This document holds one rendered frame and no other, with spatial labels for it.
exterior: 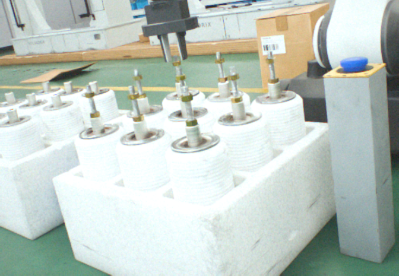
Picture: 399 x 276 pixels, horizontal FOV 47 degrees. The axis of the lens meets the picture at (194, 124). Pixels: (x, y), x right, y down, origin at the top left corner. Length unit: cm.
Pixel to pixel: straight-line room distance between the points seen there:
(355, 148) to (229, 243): 24
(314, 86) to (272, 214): 47
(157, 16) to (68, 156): 40
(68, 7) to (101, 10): 415
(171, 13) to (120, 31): 323
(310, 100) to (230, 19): 206
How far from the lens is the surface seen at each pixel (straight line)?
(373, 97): 71
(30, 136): 110
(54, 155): 110
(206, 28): 327
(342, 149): 75
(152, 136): 76
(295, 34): 191
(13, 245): 113
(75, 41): 443
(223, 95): 92
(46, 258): 102
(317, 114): 114
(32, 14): 524
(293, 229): 81
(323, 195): 90
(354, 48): 93
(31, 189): 108
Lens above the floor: 48
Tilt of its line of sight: 17 degrees down
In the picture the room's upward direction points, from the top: 10 degrees counter-clockwise
